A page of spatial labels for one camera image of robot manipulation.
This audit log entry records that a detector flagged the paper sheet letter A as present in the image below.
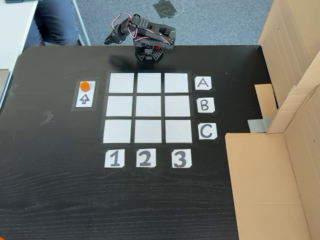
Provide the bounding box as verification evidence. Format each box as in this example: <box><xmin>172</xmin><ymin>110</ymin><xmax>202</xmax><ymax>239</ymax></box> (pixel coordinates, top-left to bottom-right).
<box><xmin>194</xmin><ymin>76</ymin><xmax>213</xmax><ymax>91</ymax></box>

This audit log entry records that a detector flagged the black tape patch on floor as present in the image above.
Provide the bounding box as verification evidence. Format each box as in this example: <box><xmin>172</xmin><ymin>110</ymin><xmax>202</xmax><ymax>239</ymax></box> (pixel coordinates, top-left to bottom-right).
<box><xmin>152</xmin><ymin>0</ymin><xmax>179</xmax><ymax>20</ymax></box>

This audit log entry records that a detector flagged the paper sheet number 2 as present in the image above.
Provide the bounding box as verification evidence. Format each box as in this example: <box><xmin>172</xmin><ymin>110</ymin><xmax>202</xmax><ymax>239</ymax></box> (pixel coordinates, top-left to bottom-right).
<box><xmin>135</xmin><ymin>148</ymin><xmax>157</xmax><ymax>168</ymax></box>

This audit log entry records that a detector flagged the paper sheet number 1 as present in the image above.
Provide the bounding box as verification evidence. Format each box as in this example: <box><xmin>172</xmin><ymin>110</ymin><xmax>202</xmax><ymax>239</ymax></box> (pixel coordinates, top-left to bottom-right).
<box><xmin>104</xmin><ymin>149</ymin><xmax>125</xmax><ymax>169</ymax></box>

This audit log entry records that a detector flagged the tall brown cardboard panel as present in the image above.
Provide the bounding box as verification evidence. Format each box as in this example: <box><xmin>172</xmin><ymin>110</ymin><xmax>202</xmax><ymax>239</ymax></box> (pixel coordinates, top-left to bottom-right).
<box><xmin>257</xmin><ymin>0</ymin><xmax>320</xmax><ymax>111</ymax></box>

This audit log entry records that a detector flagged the white grid sheet black tape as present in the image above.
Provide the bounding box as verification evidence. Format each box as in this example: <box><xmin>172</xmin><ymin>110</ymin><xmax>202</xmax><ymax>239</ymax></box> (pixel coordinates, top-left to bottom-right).
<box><xmin>100</xmin><ymin>70</ymin><xmax>198</xmax><ymax>145</ymax></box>

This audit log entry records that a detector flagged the person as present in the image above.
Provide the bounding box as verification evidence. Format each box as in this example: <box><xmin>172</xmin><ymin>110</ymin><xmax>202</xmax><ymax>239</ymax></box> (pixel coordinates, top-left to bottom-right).
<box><xmin>23</xmin><ymin>0</ymin><xmax>81</xmax><ymax>51</ymax></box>

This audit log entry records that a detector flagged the white metal table leg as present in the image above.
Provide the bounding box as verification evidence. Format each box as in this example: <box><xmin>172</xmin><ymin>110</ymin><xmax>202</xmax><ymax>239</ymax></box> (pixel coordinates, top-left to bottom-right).
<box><xmin>70</xmin><ymin>0</ymin><xmax>92</xmax><ymax>47</ymax></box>

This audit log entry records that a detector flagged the white side table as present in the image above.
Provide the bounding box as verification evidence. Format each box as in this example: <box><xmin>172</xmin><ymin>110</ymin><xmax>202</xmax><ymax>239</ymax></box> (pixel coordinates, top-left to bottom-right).
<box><xmin>0</xmin><ymin>0</ymin><xmax>40</xmax><ymax>71</ymax></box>

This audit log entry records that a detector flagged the grey flat object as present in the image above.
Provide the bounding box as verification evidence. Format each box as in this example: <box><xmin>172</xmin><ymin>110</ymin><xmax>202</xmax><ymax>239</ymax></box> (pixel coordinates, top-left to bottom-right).
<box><xmin>0</xmin><ymin>69</ymin><xmax>11</xmax><ymax>100</ymax></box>

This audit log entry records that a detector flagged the large open cardboard box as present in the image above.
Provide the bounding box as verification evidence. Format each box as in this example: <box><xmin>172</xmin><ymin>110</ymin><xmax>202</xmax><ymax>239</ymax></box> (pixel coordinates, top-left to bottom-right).
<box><xmin>224</xmin><ymin>84</ymin><xmax>320</xmax><ymax>240</ymax></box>

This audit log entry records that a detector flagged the grey duct tape piece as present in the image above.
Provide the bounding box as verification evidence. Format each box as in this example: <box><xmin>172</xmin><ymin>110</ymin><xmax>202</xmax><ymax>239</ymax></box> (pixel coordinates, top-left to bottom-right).
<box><xmin>247</xmin><ymin>116</ymin><xmax>273</xmax><ymax>134</ymax></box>

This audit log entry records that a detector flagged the white arrow paper sheet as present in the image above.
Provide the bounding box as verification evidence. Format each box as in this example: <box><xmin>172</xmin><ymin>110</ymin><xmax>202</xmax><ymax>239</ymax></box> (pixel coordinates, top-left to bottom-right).
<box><xmin>74</xmin><ymin>80</ymin><xmax>97</xmax><ymax>109</ymax></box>

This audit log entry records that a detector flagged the paper sheet number 3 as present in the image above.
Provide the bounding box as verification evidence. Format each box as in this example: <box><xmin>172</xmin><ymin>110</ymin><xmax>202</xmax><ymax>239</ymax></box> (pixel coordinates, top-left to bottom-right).
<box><xmin>171</xmin><ymin>148</ymin><xmax>193</xmax><ymax>169</ymax></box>

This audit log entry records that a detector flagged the paper sheet letter B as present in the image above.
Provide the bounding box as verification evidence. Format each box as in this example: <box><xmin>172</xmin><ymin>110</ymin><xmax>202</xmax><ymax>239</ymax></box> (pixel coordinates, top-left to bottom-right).
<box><xmin>196</xmin><ymin>97</ymin><xmax>216</xmax><ymax>114</ymax></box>

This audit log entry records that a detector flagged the small flat cardboard piece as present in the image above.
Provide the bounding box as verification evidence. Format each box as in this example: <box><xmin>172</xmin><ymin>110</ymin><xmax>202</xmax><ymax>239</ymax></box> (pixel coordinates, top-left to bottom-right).
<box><xmin>254</xmin><ymin>84</ymin><xmax>279</xmax><ymax>119</ymax></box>

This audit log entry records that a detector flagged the paper sheet letter C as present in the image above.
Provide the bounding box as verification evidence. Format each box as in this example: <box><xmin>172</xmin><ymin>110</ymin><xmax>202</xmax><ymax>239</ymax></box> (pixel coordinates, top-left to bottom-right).
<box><xmin>198</xmin><ymin>122</ymin><xmax>218</xmax><ymax>141</ymax></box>

